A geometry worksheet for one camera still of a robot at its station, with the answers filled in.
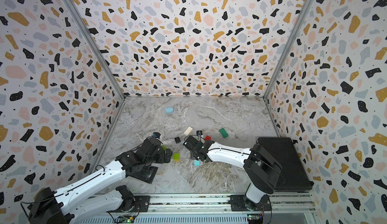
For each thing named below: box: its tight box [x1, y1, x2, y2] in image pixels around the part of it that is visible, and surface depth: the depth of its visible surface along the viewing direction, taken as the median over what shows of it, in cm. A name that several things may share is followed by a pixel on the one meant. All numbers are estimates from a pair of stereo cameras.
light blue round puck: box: [165, 106, 174, 114], surface depth 115 cm
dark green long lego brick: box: [219, 128, 229, 138], surface depth 101 cm
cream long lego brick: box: [183, 126, 194, 136], surface depth 102 cm
